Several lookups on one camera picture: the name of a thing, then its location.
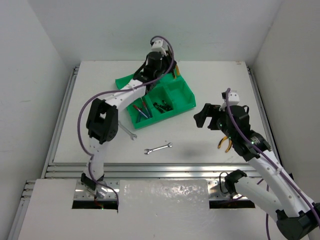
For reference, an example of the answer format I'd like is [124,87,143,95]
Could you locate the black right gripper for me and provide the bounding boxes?
[194,102,236,140]

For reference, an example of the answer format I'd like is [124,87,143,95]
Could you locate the yellow pliers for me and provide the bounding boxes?
[217,136,232,154]
[171,64,181,79]

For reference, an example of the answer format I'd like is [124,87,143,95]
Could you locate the green-black screwdriver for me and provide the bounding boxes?
[154,102,173,112]
[162,100,173,112]
[153,102,165,114]

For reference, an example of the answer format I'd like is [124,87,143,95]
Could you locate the blue screwdriver red collar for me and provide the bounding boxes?
[133,104,149,119]

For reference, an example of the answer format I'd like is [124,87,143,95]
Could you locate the silver wrench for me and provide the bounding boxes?
[118,121,137,141]
[144,142,173,155]

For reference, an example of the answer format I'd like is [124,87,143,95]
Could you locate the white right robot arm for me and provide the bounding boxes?
[193,102,320,240]

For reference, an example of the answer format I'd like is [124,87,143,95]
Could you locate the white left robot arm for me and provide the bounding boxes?
[77,50,176,192]

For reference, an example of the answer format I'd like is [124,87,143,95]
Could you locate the green six-compartment tray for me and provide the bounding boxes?
[127,74,196,129]

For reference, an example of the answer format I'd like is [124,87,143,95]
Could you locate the white foreground cover panel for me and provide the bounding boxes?
[19,179,283,240]

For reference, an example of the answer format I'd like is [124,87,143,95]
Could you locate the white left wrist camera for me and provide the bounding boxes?
[151,39,168,56]

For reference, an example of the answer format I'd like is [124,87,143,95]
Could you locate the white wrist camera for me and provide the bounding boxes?
[151,39,168,56]
[219,90,240,111]

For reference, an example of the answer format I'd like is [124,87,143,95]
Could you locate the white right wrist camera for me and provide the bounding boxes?
[219,90,240,111]

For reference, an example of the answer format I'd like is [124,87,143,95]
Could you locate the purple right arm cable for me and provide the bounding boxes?
[223,87,320,240]

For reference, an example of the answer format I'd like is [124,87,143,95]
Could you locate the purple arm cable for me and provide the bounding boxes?
[76,35,176,208]
[223,87,320,240]

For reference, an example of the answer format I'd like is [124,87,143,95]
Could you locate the aluminium front rail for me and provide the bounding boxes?
[41,163,261,179]

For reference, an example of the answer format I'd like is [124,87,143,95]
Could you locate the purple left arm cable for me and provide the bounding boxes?
[76,35,176,208]

